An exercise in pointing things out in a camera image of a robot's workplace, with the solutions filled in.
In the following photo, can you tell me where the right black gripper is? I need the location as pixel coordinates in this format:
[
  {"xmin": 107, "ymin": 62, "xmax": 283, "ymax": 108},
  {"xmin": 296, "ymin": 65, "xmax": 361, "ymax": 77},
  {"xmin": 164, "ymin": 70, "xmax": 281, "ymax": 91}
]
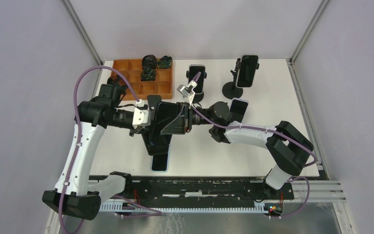
[{"xmin": 159, "ymin": 101, "xmax": 216, "ymax": 135}]

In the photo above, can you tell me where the dark blue case phone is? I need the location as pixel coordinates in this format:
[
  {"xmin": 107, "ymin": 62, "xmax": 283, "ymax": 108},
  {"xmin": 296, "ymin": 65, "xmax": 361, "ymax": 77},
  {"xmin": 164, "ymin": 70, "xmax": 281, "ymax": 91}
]
[{"xmin": 149, "ymin": 102, "xmax": 180, "ymax": 146}]

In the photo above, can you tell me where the light blue case phone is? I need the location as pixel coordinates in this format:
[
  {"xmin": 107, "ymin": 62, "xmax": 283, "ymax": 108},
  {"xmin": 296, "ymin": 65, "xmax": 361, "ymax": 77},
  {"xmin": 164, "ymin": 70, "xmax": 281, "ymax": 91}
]
[{"xmin": 151, "ymin": 154, "xmax": 168, "ymax": 172}]

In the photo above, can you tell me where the lilac case phone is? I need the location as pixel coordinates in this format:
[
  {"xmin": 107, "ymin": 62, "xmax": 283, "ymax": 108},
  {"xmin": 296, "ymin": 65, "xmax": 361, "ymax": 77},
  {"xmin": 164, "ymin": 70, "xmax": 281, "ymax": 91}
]
[{"xmin": 230, "ymin": 98, "xmax": 249, "ymax": 122}]

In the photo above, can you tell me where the wooden round base phone stand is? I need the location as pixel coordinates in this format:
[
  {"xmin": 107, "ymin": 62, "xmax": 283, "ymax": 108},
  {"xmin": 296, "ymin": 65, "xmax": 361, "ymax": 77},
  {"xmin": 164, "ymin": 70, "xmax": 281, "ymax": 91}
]
[{"xmin": 147, "ymin": 95, "xmax": 162, "ymax": 111}]

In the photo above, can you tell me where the black folding phone stand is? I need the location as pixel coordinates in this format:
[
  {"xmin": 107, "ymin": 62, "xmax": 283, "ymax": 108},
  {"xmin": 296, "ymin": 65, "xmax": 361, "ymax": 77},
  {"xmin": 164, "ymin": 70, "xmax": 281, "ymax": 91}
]
[{"xmin": 141, "ymin": 132, "xmax": 172, "ymax": 156}]

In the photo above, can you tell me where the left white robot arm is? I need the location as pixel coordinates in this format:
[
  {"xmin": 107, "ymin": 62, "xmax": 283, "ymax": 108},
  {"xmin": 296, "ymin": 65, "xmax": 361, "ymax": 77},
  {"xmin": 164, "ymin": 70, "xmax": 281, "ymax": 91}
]
[{"xmin": 42, "ymin": 84, "xmax": 150, "ymax": 220}]

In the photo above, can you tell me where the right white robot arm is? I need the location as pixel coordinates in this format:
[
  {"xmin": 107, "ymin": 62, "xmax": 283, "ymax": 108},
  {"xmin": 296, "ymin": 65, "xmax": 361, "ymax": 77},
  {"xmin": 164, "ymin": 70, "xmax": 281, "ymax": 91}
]
[{"xmin": 154, "ymin": 101, "xmax": 317, "ymax": 199}]

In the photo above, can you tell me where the black round base clamp stand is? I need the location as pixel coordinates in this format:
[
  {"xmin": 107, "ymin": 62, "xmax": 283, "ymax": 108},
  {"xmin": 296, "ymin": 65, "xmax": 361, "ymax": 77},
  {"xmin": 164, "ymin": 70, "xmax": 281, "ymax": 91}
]
[{"xmin": 183, "ymin": 70, "xmax": 207, "ymax": 104}]

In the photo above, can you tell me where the pink case phone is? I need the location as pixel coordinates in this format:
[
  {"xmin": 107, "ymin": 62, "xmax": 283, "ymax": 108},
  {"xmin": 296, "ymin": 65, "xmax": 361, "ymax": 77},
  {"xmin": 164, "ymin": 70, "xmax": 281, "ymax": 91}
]
[{"xmin": 186, "ymin": 64, "xmax": 206, "ymax": 94}]

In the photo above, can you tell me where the tall black round stand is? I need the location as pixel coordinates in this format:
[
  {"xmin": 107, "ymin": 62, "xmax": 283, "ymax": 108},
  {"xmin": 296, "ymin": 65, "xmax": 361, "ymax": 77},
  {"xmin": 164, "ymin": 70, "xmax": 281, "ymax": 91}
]
[{"xmin": 222, "ymin": 58, "xmax": 243, "ymax": 99}]

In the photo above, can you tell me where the white case phone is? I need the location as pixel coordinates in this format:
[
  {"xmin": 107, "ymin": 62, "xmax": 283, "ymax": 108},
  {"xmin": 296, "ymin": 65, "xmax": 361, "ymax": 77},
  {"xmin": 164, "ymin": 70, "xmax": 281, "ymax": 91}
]
[{"xmin": 236, "ymin": 55, "xmax": 259, "ymax": 88}]

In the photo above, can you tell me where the wooden compartment tray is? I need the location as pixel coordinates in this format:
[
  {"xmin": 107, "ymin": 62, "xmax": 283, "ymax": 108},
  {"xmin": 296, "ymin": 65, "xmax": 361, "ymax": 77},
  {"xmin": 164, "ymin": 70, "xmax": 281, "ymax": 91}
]
[{"xmin": 112, "ymin": 58, "xmax": 173, "ymax": 100}]

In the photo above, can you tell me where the rolled patterned sock front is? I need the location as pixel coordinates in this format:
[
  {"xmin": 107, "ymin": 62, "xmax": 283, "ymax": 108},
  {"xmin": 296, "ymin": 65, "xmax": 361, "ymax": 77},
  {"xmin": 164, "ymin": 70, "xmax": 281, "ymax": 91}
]
[{"xmin": 141, "ymin": 67, "xmax": 156, "ymax": 81}]

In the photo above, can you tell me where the rolled green sock right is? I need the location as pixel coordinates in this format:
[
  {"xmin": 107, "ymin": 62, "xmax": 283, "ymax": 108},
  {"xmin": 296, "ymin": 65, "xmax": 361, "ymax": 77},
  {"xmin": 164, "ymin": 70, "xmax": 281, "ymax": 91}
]
[{"xmin": 157, "ymin": 56, "xmax": 173, "ymax": 69}]

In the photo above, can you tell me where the rolled dark sock left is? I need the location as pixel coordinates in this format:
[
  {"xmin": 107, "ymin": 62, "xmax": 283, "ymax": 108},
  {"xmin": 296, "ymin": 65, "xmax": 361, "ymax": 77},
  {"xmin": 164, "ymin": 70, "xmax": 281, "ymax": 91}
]
[{"xmin": 142, "ymin": 55, "xmax": 157, "ymax": 69}]

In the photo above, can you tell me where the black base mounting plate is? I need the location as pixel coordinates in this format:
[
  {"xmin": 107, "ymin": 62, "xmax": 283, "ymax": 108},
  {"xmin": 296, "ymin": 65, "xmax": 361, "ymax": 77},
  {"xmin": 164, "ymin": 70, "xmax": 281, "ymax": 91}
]
[{"xmin": 120, "ymin": 176, "xmax": 295, "ymax": 208}]

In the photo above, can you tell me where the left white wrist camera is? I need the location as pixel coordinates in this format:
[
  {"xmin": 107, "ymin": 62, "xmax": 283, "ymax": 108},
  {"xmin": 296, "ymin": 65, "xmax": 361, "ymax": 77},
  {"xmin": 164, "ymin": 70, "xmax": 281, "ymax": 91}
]
[{"xmin": 132, "ymin": 99, "xmax": 150, "ymax": 128}]

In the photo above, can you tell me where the white slotted cable duct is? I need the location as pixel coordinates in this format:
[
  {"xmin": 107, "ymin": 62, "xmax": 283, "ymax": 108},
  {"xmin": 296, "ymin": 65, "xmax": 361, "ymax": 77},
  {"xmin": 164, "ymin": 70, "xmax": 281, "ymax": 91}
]
[{"xmin": 99, "ymin": 199, "xmax": 282, "ymax": 215}]

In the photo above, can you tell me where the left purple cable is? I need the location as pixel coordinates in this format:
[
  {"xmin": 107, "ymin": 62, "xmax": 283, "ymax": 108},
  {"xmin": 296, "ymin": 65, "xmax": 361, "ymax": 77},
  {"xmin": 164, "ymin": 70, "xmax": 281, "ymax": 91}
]
[{"xmin": 58, "ymin": 66, "xmax": 161, "ymax": 234}]

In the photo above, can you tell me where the purple cable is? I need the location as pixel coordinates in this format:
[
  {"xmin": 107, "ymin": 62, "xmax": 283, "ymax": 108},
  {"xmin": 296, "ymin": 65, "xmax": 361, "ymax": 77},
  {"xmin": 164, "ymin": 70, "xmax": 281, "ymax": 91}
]
[
  {"xmin": 58, "ymin": 66, "xmax": 161, "ymax": 234},
  {"xmin": 190, "ymin": 71, "xmax": 318, "ymax": 218}
]

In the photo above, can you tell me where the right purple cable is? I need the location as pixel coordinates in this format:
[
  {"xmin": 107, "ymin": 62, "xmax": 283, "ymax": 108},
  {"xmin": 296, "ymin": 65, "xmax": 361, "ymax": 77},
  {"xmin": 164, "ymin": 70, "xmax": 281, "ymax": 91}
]
[{"xmin": 190, "ymin": 71, "xmax": 318, "ymax": 218}]

